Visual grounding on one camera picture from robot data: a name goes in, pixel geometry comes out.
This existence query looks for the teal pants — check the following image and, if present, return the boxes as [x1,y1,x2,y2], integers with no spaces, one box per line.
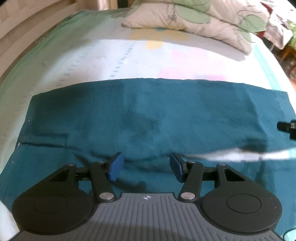
[1,79,295,235]

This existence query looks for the wooden chair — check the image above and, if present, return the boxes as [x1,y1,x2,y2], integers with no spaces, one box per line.
[280,44,296,63]

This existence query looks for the red and plaid cloth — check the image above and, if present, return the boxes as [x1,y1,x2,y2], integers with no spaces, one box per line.
[260,1,295,50]

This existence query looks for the cream pillow with green leaves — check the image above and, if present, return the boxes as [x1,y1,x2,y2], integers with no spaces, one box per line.
[122,0,270,54]

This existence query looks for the floral patterned bed sheet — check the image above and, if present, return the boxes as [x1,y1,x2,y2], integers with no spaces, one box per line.
[1,9,295,167]

